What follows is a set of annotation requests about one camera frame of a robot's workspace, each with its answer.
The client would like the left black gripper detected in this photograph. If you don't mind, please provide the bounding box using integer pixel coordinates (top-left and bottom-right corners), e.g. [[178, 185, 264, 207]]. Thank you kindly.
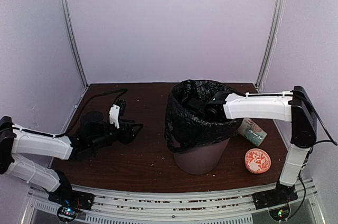
[[89, 118, 143, 151]]

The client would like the black plastic trash bag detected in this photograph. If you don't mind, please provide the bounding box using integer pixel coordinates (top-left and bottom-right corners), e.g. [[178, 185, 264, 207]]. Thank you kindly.
[[164, 79, 242, 153]]

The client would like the floral ceramic mug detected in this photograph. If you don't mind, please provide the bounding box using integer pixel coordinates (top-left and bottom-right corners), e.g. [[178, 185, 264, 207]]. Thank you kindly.
[[238, 118, 267, 147]]

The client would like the mauve plastic trash bin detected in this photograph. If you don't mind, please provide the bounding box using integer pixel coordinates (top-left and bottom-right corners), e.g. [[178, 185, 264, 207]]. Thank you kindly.
[[173, 138, 230, 175]]

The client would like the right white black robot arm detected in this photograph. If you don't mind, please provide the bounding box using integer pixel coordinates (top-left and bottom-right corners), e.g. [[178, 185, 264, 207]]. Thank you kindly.
[[183, 86, 317, 204]]

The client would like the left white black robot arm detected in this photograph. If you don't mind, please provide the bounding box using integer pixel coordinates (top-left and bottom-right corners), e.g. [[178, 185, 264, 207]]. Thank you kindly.
[[1, 107, 143, 205]]

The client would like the orange patterned ceramic bowl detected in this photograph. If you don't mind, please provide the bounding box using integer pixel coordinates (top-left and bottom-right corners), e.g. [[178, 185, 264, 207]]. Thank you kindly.
[[245, 148, 271, 174]]

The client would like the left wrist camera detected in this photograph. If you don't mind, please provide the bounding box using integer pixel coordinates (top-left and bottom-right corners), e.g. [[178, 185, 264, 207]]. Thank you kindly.
[[108, 99, 126, 129]]

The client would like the aluminium front rail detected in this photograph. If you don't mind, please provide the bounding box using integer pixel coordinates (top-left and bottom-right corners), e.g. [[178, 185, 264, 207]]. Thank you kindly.
[[19, 179, 327, 223]]

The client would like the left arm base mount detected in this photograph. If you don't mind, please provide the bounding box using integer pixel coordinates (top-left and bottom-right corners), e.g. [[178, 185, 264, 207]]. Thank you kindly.
[[45, 188, 95, 223]]

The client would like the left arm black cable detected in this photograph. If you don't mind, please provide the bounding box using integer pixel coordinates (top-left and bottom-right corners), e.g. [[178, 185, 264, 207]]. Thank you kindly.
[[0, 88, 129, 139]]

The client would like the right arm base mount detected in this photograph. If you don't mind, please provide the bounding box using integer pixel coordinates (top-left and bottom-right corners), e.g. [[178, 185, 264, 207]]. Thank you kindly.
[[252, 190, 298, 222]]

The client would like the right aluminium frame post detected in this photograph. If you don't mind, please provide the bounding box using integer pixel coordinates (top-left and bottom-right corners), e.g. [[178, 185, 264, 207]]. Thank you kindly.
[[255, 0, 285, 92]]

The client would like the aluminium frame post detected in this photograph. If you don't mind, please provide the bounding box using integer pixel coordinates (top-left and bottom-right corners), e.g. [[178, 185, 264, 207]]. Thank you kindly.
[[60, 0, 89, 88], [255, 0, 285, 92]]

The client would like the left aluminium frame post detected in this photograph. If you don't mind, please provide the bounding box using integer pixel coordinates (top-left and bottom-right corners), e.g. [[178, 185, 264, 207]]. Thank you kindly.
[[60, 0, 89, 88]]

